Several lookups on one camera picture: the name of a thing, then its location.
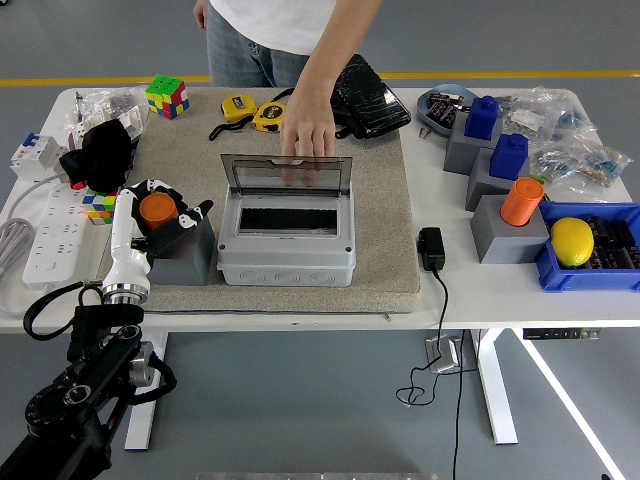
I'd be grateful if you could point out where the person's left hand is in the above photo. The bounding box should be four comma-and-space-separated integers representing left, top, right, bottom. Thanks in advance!
279, 94, 337, 189

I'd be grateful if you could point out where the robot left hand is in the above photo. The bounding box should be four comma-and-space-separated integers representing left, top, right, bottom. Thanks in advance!
102, 178, 215, 294

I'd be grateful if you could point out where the orange cylindrical battery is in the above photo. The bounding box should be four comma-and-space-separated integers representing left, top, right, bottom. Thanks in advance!
499, 177, 545, 226
138, 193, 180, 234

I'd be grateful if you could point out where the smoky transparent box lid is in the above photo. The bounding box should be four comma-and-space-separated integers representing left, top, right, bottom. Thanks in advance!
220, 153, 354, 197

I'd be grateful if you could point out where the grey plastic junction box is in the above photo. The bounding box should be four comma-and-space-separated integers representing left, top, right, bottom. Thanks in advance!
216, 194, 357, 287

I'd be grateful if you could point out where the blue battery block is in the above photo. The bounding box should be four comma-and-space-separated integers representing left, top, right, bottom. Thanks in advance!
464, 94, 503, 140
488, 132, 531, 181

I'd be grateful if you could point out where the small Rubik's cube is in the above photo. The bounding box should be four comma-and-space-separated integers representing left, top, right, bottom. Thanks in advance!
81, 188, 121, 227

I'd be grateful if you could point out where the yellow tape measure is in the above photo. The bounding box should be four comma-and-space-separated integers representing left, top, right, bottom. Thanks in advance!
252, 101, 291, 134
208, 94, 260, 141

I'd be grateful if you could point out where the grey holder block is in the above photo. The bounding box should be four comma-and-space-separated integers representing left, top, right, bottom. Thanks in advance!
469, 193, 551, 265
147, 204, 216, 287
443, 117, 504, 176
464, 148, 521, 212

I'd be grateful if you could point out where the white power strip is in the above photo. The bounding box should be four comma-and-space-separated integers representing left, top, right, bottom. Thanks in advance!
22, 185, 92, 290

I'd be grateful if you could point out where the person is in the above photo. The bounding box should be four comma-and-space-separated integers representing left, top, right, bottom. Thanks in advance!
205, 0, 346, 89

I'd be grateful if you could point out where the black pouch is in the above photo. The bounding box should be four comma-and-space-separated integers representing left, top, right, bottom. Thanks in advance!
273, 53, 413, 141

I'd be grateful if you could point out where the black cloth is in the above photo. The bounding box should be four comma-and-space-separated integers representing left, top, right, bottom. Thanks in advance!
58, 118, 139, 194

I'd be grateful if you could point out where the large Rubik's cube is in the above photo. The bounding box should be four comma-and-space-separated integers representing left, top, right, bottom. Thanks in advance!
144, 73, 191, 121

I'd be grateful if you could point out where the grey-brown mat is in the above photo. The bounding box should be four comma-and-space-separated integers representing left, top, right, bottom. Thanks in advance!
93, 87, 422, 315

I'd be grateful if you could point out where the blue-grey oval dish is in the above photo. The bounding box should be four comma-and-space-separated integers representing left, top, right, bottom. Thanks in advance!
416, 83, 481, 137

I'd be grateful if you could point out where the white circuit breaker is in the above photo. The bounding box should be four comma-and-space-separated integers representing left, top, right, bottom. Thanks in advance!
10, 132, 69, 181

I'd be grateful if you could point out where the clear bag of parts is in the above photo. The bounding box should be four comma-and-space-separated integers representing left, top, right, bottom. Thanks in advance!
497, 92, 556, 146
564, 144, 632, 190
74, 87, 151, 146
544, 87, 601, 146
529, 137, 591, 189

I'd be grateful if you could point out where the black electronic components heap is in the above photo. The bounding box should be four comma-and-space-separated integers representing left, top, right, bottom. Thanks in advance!
427, 92, 464, 124

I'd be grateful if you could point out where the black power adapter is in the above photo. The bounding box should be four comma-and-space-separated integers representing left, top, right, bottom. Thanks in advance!
417, 226, 447, 273

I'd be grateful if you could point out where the yellow lemon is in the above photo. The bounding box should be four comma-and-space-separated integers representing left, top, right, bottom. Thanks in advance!
549, 217, 596, 269

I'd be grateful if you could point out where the blue plastic bin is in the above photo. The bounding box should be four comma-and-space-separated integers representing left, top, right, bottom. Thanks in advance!
532, 201, 640, 294

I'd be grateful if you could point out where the black table control panel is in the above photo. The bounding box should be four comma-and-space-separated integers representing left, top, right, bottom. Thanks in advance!
522, 327, 603, 341

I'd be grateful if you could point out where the black capacitors heap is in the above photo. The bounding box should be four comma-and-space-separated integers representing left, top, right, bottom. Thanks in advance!
584, 213, 640, 271

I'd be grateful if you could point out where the white cable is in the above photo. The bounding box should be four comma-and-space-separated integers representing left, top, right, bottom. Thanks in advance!
3, 171, 69, 221

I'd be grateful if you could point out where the black adapter cord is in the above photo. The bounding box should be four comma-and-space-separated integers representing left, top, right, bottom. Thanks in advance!
395, 268, 450, 407

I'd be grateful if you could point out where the silver metal bracket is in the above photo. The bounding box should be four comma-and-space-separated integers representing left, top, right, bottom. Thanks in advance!
424, 335, 464, 375

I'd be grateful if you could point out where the black hanging cable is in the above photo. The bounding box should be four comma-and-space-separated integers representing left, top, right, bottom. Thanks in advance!
451, 328, 481, 480

